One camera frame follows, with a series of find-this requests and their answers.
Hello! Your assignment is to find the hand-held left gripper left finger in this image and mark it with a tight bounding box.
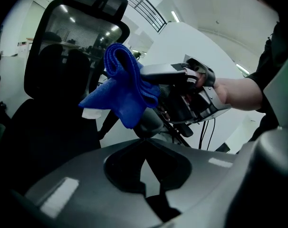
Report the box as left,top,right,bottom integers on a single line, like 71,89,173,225
10,138,163,228

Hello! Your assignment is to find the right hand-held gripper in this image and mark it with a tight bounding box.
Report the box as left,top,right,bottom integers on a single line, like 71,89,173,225
134,57,231,139

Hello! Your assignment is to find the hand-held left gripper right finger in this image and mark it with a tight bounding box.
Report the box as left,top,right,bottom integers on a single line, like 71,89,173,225
146,138,251,228

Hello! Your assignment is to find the blue cloth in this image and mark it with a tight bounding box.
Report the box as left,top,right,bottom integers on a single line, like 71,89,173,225
78,43,161,130

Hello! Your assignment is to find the person's right hand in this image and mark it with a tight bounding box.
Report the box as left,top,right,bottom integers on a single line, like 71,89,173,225
195,75,229,105

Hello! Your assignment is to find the ceiling strip light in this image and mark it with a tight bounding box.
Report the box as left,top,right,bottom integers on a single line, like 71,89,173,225
170,10,181,23
235,63,250,76

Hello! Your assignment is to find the black metal railing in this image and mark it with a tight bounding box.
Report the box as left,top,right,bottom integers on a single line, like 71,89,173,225
103,0,167,33

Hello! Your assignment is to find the black mesh office chair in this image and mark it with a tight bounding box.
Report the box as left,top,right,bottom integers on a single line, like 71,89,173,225
1,0,131,152

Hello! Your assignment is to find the person's black shirt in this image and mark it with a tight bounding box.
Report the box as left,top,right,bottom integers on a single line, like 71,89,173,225
240,0,288,149

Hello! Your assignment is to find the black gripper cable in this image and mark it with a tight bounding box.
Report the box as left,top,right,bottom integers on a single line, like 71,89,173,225
198,117,217,151

